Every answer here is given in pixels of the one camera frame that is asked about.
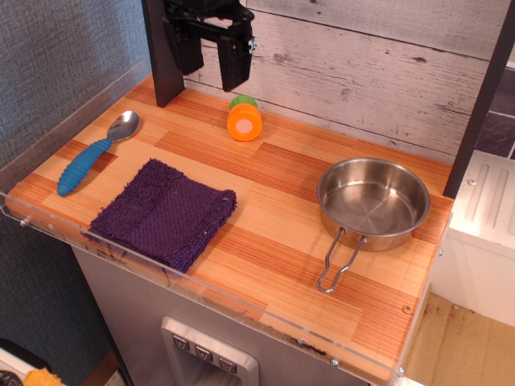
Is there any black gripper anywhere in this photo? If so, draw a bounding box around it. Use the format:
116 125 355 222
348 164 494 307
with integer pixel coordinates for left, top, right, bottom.
163 1 257 92

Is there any orange toy pineapple green top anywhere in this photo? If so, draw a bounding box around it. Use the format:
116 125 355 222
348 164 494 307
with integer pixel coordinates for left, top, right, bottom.
227 95 262 142

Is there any purple folded towel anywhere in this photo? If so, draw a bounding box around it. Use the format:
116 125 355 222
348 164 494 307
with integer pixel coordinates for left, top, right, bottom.
89 159 237 273

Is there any small steel pan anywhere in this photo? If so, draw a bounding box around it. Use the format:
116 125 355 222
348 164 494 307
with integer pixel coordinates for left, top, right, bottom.
316 157 431 294

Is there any silver dispenser panel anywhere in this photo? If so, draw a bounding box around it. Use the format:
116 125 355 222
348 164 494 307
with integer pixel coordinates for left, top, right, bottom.
161 316 260 385

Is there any white cabinet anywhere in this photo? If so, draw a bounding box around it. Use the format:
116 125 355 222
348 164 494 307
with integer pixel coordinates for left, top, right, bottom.
430 151 514 326

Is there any orange and black object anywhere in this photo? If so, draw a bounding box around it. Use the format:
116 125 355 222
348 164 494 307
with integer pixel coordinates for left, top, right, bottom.
1 368 64 386

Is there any dark left wooden post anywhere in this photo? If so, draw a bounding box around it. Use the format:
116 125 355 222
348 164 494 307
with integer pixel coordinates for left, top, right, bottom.
142 0 184 108

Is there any dark wooden post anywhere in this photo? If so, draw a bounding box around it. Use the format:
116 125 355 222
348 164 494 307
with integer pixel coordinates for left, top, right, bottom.
443 1 514 199
142 0 184 108

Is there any blue handled metal spoon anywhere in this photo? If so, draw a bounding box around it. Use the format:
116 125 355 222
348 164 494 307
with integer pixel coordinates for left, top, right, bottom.
56 111 140 196

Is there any dark right wooden post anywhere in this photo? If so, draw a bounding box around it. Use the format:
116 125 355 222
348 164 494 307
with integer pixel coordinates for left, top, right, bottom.
443 1 514 199

